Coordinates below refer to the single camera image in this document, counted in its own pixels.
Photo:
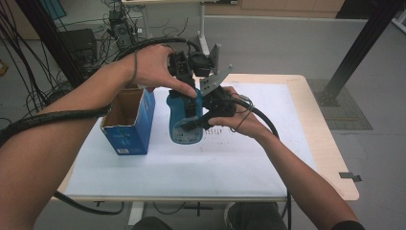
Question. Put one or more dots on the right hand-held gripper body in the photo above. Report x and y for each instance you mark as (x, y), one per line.
(220, 102)

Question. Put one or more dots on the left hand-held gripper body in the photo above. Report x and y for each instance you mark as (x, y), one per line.
(198, 64)

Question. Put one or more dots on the blue plastic bottle white cap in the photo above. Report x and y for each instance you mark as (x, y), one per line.
(177, 127)

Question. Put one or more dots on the blue cardboard box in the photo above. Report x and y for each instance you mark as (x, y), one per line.
(130, 134)

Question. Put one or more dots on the person's left hand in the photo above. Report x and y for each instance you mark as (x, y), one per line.
(153, 67)

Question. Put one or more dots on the person's right hand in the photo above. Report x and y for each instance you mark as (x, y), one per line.
(249, 123)

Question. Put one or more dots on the black band on right wrist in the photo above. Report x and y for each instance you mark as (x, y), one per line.
(245, 119)

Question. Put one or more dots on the black band on wrist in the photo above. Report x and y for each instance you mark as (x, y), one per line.
(135, 67)
(245, 119)

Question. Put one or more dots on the black band on left wrist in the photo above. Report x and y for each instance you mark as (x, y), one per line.
(135, 67)

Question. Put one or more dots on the white table mat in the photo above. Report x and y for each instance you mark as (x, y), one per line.
(207, 172)

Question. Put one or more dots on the computer tower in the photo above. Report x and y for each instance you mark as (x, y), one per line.
(121, 28)

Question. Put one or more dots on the person's leg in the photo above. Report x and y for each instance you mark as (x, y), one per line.
(255, 217)
(153, 224)

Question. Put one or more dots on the black case on floor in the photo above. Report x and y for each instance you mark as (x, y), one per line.
(79, 43)

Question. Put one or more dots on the black tape piece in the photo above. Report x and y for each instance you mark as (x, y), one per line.
(349, 176)

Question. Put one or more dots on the white desk frame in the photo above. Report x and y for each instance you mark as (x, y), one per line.
(202, 35)

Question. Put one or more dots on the black metal post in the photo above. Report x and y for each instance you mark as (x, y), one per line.
(357, 48)
(48, 38)

